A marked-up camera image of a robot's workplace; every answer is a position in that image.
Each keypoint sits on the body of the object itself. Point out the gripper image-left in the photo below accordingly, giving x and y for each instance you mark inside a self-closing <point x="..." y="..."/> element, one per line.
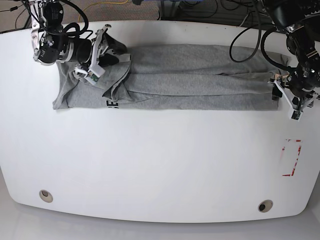
<point x="102" y="44"/>

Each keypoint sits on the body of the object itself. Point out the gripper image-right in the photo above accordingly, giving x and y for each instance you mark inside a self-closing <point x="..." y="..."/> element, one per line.
<point x="282" y="87"/>

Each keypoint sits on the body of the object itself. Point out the grey t-shirt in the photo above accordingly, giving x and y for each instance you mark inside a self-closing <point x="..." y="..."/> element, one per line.
<point x="173" y="77"/>

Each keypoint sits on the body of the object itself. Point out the red tape rectangle marking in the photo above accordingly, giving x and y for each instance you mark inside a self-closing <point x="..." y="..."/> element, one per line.
<point x="289" y="157"/>

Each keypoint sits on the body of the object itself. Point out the black tripod stand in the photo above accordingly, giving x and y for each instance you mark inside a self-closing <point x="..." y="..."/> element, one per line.
<point x="30" y="7"/>

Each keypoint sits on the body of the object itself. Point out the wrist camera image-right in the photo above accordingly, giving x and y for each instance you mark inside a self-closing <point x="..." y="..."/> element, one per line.
<point x="295" y="114"/>

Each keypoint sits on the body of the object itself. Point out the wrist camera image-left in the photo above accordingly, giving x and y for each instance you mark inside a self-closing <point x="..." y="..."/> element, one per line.
<point x="94" y="74"/>

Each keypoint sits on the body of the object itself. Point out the right table cable grommet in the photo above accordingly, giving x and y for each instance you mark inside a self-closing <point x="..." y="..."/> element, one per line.
<point x="265" y="206"/>

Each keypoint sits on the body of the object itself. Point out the table cable grommet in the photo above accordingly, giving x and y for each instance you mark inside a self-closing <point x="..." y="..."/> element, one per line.
<point x="265" y="206"/>
<point x="46" y="196"/>

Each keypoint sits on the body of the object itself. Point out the left table cable grommet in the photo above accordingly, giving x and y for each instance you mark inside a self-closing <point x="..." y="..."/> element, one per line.
<point x="46" y="196"/>

